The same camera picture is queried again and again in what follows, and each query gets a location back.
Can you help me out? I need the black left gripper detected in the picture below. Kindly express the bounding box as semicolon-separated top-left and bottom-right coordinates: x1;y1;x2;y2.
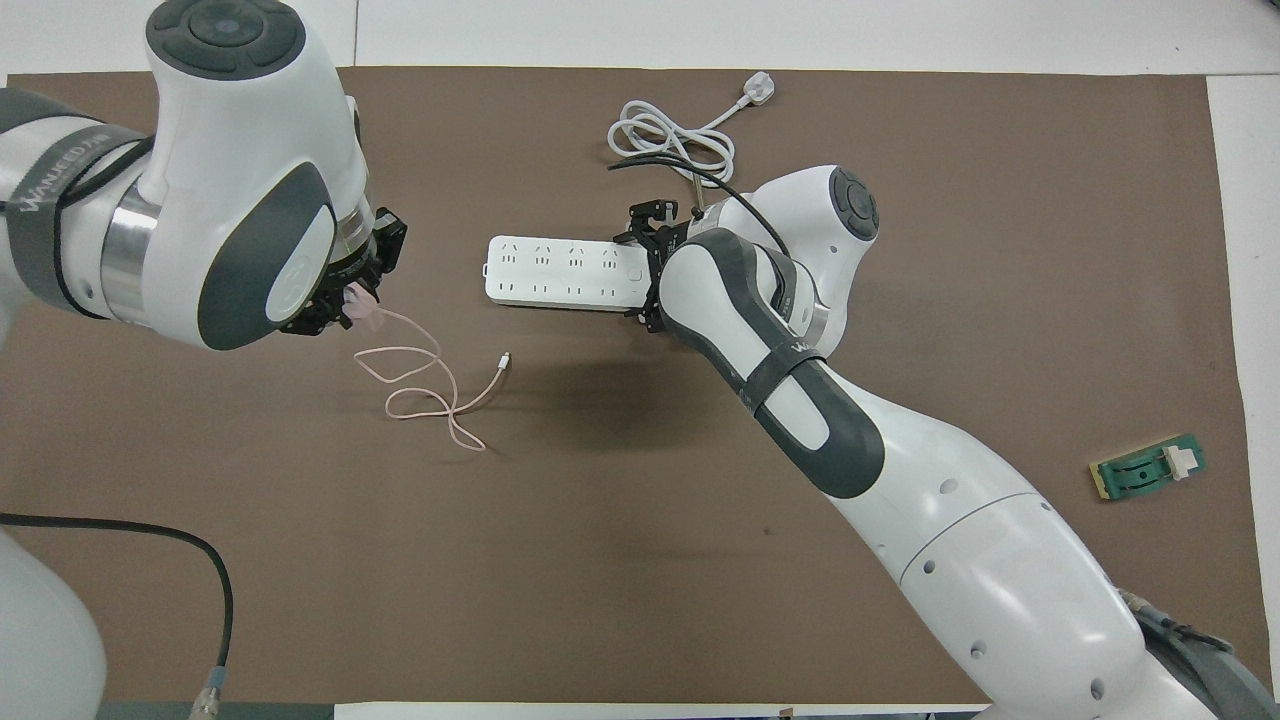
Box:
280;208;409;336

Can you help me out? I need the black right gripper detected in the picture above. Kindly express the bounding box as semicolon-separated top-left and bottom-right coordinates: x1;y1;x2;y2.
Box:
613;200;691;336

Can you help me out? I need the pink wall charger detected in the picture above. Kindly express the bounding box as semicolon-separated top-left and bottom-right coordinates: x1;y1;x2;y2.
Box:
343;283;384;328

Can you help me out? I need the white power strip with cord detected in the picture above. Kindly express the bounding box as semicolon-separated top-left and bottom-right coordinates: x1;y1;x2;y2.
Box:
484;70;779;314

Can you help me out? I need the pink charging cable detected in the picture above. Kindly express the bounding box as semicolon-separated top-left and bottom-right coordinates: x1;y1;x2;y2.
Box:
353;308;513;452

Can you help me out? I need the brown table mat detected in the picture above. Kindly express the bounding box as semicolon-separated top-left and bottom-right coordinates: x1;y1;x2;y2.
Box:
5;65;1271;706

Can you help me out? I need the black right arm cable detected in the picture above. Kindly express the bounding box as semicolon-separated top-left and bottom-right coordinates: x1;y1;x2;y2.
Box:
607;152;791;256

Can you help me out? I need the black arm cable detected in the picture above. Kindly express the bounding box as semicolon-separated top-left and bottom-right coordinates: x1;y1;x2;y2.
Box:
607;152;791;256
0;130;235;720

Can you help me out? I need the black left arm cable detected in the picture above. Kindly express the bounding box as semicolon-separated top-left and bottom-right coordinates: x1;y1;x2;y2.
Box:
0;130;235;720

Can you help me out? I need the green knife switch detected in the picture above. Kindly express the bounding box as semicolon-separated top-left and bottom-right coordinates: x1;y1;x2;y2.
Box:
1088;432;1208;503

